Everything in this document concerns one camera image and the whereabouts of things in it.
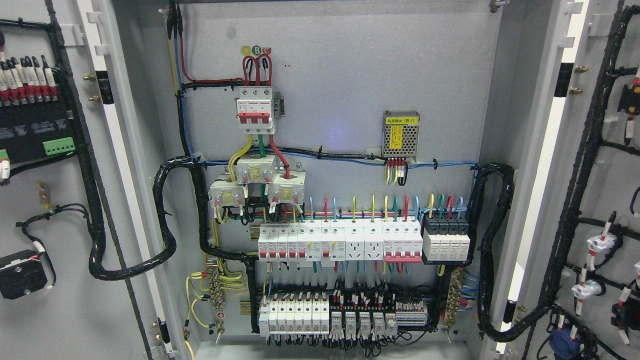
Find grey cabinet door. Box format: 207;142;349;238
0;0;189;360
467;0;639;360

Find white current transformers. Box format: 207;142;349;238
209;153;307;213

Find metal mesh power supply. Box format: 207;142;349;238
381;111;420;158

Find red three pole main breaker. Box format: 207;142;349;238
236;86;275;136

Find white breaker and socket row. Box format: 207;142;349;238
257;219;423;267

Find lower relay terminal row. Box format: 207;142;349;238
327;282;431;346

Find black surge protector block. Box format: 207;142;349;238
422;216;471;267

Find white lower breaker row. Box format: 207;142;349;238
258;291;330;337

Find yellow terminal connector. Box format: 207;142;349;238
35;181;55;214

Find black digital power meter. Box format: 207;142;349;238
0;55;76;164

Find black corrugated cable loom right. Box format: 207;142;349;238
467;163;551;343

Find black corrugated cable loom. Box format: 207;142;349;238
467;163;551;343
45;0;258;282

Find black corrugated cable loom left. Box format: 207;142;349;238
45;0;258;282

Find white rotary selector switch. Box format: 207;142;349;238
0;249;48;300

